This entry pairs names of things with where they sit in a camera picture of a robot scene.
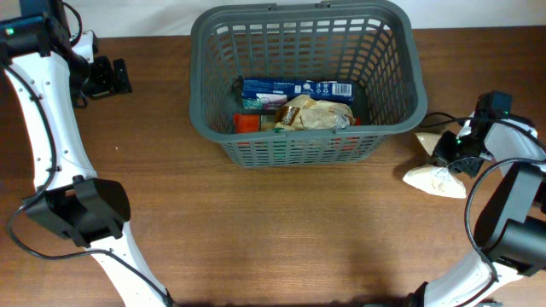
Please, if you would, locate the grey plastic basket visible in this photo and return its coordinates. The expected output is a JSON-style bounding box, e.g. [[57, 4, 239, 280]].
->
[[189, 1, 427, 167]]

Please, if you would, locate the blue carton box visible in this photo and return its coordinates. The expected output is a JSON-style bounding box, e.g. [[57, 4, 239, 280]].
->
[[241, 78, 355, 111]]

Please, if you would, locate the brown snack bag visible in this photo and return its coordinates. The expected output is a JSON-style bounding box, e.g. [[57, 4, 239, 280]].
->
[[275, 95, 356, 130]]

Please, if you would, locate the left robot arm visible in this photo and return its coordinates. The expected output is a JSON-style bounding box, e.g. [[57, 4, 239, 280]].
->
[[1, 0, 174, 306]]

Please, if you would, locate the orange spaghetti packet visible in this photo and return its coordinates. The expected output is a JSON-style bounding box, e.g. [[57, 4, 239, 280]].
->
[[233, 113, 360, 142]]

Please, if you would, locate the beige paper bag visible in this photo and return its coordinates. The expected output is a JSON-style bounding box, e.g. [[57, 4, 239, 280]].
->
[[403, 132, 467, 199]]

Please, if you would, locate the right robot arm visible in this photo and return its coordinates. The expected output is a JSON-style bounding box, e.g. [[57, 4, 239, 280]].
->
[[403, 91, 545, 307]]

